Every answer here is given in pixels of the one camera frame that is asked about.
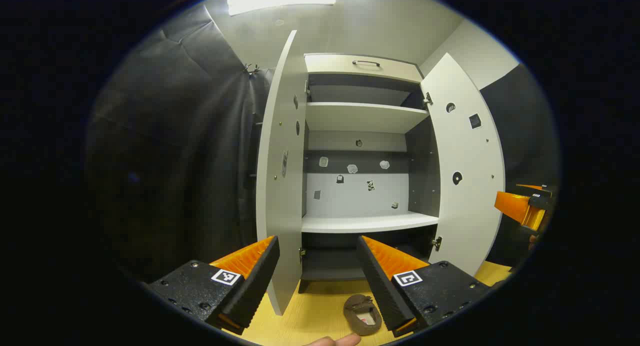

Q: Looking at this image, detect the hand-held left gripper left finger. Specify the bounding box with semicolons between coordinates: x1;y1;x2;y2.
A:
142;235;281;336

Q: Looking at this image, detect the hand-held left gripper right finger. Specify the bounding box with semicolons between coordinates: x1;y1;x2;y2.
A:
356;235;493;338

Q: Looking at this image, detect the brown fuzzy shoe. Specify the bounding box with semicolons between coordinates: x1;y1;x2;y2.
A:
343;294;383;336

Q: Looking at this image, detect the white cabinet door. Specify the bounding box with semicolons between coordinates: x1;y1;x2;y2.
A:
420;52;506;277
256;30;310;317

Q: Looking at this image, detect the white shoe cabinet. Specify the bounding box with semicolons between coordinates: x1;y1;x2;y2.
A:
256;30;506;317

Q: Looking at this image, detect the white cabinet drawer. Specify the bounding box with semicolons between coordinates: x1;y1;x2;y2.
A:
304;53;425;83

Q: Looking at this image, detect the black backdrop cloth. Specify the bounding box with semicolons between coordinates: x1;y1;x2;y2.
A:
85;3;560;287

